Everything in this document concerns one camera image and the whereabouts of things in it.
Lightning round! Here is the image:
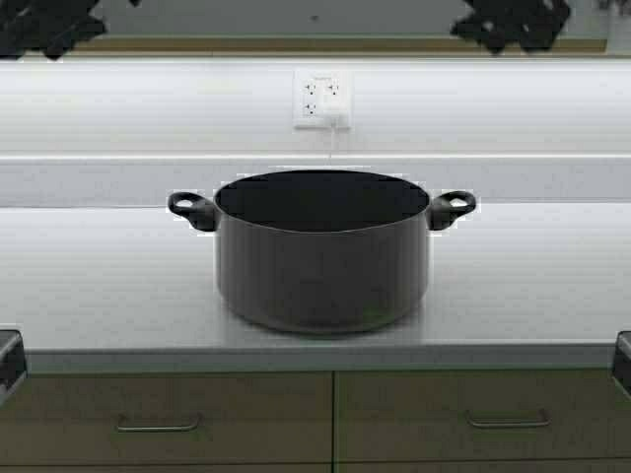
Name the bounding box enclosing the dark grey cooking pot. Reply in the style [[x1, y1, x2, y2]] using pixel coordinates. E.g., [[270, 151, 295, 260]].
[[167, 169, 477, 334]]

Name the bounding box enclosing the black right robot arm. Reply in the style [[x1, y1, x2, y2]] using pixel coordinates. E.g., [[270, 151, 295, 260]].
[[450, 0, 573, 55]]

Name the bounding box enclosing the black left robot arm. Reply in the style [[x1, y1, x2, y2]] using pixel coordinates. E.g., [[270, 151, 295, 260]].
[[1, 1, 107, 60]]

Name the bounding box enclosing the white plug adapter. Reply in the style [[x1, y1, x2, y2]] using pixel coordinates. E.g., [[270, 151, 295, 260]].
[[321, 104, 343, 130]]

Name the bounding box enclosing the right olive drawer front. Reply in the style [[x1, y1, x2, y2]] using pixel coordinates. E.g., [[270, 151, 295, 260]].
[[334, 370, 630, 463]]

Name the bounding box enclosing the olive drawer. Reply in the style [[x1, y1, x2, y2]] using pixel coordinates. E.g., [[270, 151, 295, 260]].
[[334, 370, 630, 463], [1, 373, 332, 466]]

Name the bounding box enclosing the left olive drawer front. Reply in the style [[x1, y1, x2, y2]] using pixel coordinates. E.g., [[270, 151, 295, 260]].
[[1, 373, 332, 466]]

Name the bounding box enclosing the white wall outlet plate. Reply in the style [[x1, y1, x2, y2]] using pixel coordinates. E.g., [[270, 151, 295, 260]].
[[293, 68, 353, 130]]

